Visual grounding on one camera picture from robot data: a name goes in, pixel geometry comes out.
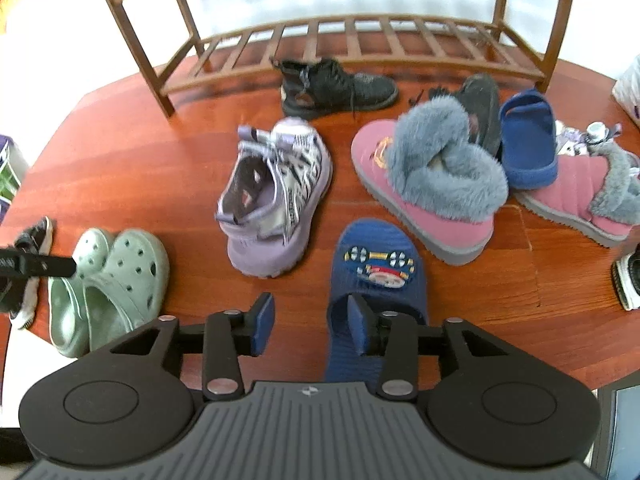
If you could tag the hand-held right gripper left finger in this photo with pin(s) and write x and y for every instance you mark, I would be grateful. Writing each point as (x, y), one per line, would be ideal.
(262, 322)

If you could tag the purple striped sneaker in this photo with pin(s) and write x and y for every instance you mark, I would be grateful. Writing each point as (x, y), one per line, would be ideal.
(570, 147)
(265, 255)

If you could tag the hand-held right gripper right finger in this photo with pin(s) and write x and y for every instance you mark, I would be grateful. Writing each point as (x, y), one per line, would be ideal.
(357, 322)

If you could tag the green clog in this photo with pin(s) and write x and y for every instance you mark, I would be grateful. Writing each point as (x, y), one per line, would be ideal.
(130, 270)
(65, 310)

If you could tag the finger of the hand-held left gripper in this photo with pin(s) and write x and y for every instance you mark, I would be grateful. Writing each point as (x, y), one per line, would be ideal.
(45, 265)

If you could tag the dark framed grey panel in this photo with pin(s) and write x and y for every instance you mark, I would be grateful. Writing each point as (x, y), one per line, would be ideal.
(620, 430)

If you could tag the blue slipper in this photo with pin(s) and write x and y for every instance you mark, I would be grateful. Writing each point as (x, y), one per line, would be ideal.
(527, 160)
(380, 240)

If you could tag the pink boot with grey fur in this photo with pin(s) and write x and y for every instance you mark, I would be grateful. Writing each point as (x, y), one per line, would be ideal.
(450, 230)
(565, 190)

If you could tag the black sandal with white sole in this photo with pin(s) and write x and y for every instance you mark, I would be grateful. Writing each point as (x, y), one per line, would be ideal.
(631, 280)
(37, 235)

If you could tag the purple cloth bag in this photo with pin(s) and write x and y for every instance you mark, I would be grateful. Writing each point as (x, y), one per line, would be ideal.
(5, 139)

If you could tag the brown wooden shoe rack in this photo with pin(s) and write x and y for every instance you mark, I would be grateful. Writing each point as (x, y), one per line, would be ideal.
(562, 15)

